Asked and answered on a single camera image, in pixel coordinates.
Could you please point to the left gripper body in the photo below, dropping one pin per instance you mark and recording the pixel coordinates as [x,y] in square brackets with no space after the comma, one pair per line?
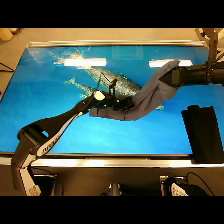
[121,103]

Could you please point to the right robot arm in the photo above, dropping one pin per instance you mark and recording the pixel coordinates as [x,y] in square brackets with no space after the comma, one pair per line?
[203,75]

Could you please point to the black garment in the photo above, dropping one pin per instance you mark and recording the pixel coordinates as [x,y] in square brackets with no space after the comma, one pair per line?
[203,133]

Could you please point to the grey-blue shirt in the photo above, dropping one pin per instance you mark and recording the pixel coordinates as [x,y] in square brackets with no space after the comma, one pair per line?
[150,96]

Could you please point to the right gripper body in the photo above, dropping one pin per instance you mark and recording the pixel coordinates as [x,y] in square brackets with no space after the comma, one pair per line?
[175,77]

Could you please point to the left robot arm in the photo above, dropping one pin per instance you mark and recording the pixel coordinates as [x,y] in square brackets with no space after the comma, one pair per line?
[56,125]

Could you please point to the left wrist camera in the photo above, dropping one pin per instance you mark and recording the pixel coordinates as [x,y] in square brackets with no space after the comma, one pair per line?
[110,87]

